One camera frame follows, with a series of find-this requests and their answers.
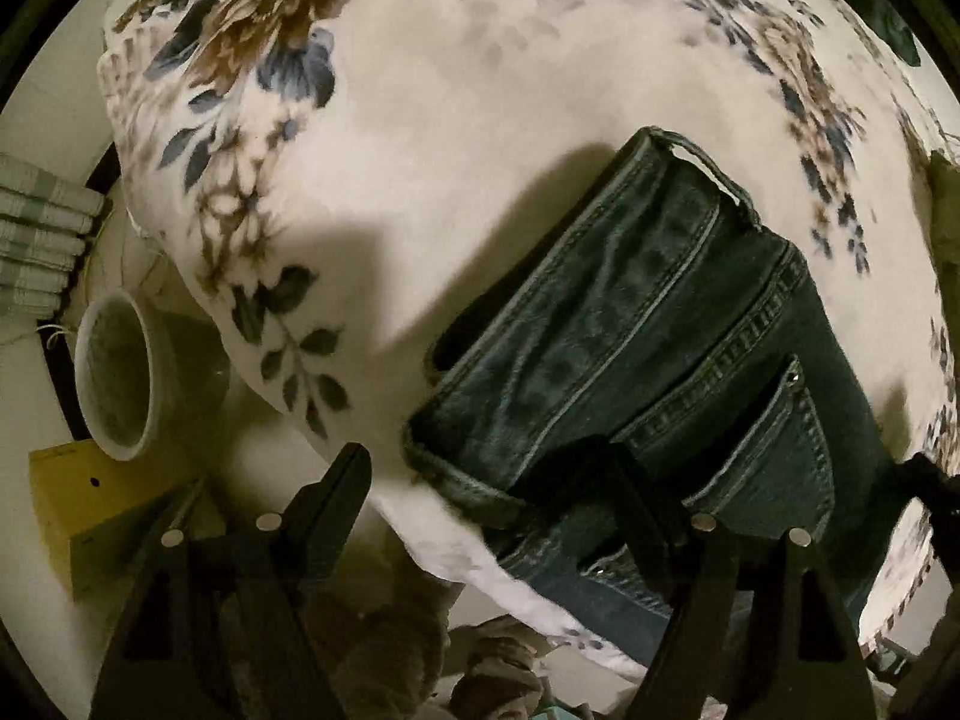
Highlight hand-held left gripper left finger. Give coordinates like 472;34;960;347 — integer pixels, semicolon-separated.
88;442;374;720

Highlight brown fuzzy cloth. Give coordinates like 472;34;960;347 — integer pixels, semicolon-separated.
300;577;548;720

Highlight olive cloth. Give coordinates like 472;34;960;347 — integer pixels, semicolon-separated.
927;150;960;290

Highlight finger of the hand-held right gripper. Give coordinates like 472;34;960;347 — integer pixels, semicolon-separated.
891;453;960;535

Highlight stack of pale striped cloths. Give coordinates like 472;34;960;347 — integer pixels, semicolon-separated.
0;153;107;317

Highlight white floral blanket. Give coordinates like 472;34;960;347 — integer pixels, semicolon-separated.
96;0;960;680

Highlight dark green object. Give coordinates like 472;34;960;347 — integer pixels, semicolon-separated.
861;0;923;67

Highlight dark blue denim pants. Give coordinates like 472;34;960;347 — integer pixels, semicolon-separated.
401;125;914;670

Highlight yellow box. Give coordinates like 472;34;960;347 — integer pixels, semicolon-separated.
28;440;227;602

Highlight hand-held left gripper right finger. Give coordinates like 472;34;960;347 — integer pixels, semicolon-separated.
534;436;880;720

